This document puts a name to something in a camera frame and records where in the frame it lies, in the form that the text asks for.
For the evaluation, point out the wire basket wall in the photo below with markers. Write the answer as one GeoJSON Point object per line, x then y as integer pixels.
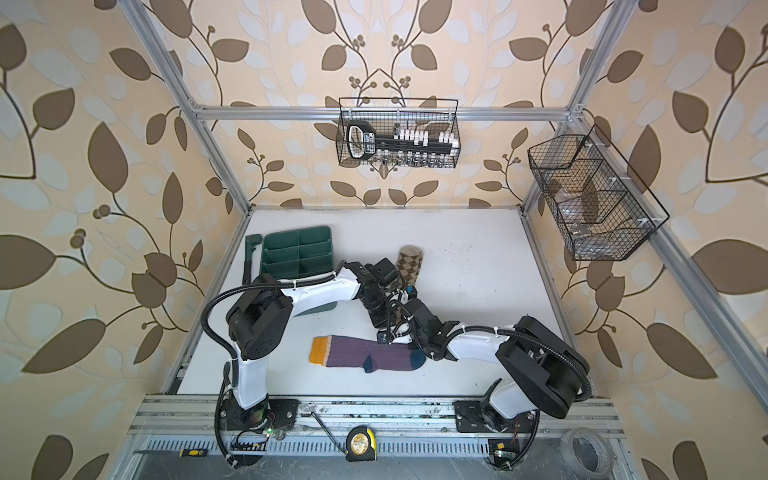
{"type": "Point", "coordinates": [432, 113]}
{"type": "Point", "coordinates": [601, 205]}

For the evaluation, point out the brown argyle sock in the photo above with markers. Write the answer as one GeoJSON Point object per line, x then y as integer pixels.
{"type": "Point", "coordinates": [409, 264]}

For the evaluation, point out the green handled tool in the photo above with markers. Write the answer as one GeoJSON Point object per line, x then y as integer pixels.
{"type": "Point", "coordinates": [251, 243]}

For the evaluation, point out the aluminium frame rail front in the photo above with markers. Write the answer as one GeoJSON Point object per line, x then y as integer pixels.
{"type": "Point", "coordinates": [316, 425]}

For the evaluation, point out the wire basket right wall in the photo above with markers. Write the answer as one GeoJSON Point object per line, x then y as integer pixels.
{"type": "Point", "coordinates": [601, 205]}

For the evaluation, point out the clear tape roll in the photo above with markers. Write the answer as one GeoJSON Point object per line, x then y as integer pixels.
{"type": "Point", "coordinates": [587, 454]}

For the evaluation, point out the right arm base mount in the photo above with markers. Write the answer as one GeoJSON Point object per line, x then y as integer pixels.
{"type": "Point", "coordinates": [516, 435]}

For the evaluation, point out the yellow black screwdriver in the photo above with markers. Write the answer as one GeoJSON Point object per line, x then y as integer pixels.
{"type": "Point", "coordinates": [182, 453]}

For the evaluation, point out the purple striped sock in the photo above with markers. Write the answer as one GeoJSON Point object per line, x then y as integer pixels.
{"type": "Point", "coordinates": [347, 352]}

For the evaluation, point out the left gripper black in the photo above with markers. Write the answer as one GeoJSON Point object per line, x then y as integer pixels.
{"type": "Point", "coordinates": [381, 319]}

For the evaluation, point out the wire basket back wall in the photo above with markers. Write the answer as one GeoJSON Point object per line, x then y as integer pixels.
{"type": "Point", "coordinates": [432, 113]}

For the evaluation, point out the green divided organizer tray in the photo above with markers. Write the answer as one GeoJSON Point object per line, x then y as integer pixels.
{"type": "Point", "coordinates": [298, 254]}

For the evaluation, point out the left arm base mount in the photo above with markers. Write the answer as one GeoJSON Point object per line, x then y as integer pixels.
{"type": "Point", "coordinates": [264, 417]}

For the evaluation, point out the yellow black tape measure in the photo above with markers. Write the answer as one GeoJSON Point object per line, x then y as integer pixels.
{"type": "Point", "coordinates": [361, 445]}

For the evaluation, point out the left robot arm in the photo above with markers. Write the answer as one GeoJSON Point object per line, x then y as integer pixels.
{"type": "Point", "coordinates": [249, 321]}

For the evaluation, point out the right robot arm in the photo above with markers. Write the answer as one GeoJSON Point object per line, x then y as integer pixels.
{"type": "Point", "coordinates": [544, 373]}

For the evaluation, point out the black socket set rail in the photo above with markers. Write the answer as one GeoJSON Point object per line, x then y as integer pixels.
{"type": "Point", "coordinates": [364, 142]}

